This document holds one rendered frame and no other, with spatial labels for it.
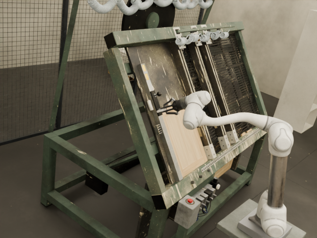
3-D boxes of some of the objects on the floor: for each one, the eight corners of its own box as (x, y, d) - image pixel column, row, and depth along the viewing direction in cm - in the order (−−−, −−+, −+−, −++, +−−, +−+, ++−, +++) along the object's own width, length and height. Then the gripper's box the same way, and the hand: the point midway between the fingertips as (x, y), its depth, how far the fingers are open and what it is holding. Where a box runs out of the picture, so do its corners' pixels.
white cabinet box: (301, 133, 644) (345, 18, 559) (271, 120, 676) (309, 9, 591) (312, 126, 687) (355, 18, 602) (284, 114, 719) (321, 10, 634)
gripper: (177, 96, 245) (151, 104, 260) (183, 114, 245) (157, 121, 261) (183, 93, 250) (157, 102, 266) (188, 111, 251) (163, 118, 266)
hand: (161, 110), depth 261 cm, fingers closed
